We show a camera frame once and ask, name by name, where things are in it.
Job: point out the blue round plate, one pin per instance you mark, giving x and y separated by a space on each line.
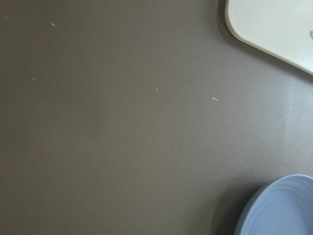
281 207

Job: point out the cream rectangular tray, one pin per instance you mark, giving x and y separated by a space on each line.
281 28

